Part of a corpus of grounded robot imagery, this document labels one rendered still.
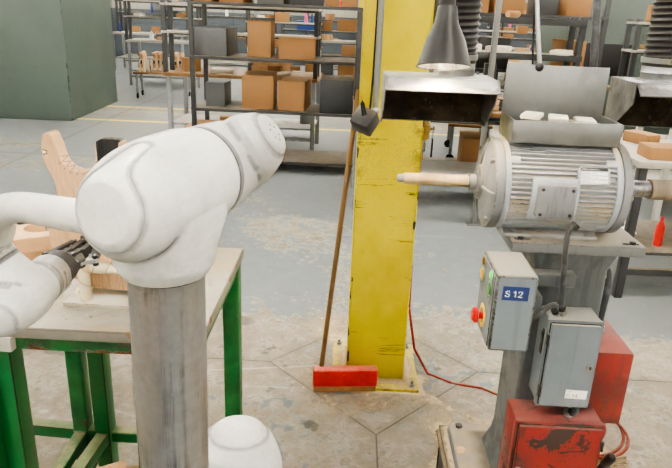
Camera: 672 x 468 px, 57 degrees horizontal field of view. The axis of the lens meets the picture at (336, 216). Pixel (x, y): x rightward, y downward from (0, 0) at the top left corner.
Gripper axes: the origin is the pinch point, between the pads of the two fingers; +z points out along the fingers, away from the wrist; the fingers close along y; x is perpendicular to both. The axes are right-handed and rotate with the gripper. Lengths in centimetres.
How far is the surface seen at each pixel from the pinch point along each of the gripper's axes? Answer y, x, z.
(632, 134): 239, -21, 292
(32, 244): -31.8, -13.4, 26.0
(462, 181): 90, 10, 33
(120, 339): 6.2, -23.9, -5.3
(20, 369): -24.4, -38.6, 0.9
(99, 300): -4.7, -20.8, 8.1
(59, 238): -14.5, -4.6, 10.0
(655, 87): 137, 37, 33
